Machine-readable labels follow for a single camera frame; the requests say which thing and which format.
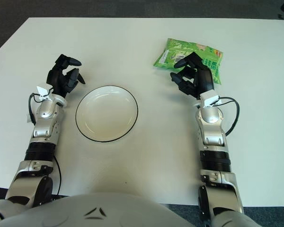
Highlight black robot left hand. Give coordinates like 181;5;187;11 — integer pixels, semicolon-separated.
46;54;86;99

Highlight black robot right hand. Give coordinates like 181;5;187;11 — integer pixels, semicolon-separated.
170;52;215;100

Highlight green snack bag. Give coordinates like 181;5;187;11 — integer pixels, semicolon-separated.
153;38;224;85

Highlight white plate with black rim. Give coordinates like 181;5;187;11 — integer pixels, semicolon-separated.
75;85;139;143

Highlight white left wrist tag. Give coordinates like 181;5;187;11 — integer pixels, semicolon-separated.
35;86;52;100

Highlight white wrist tag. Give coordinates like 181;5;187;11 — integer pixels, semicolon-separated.
35;86;52;100
203;95;222;107

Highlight white right wrist tag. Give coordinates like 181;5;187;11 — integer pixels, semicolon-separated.
203;95;222;107

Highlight silver robot torso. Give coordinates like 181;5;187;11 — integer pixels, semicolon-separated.
0;192;253;227

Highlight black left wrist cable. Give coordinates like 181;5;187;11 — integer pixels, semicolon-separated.
28;93;51;125

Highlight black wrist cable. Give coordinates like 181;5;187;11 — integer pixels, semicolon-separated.
28;93;51;125
216;96;240;137

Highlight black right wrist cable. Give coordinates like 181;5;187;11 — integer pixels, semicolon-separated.
216;96;240;137

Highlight thin black left elbow cable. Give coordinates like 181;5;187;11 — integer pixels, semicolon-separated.
52;155;62;196

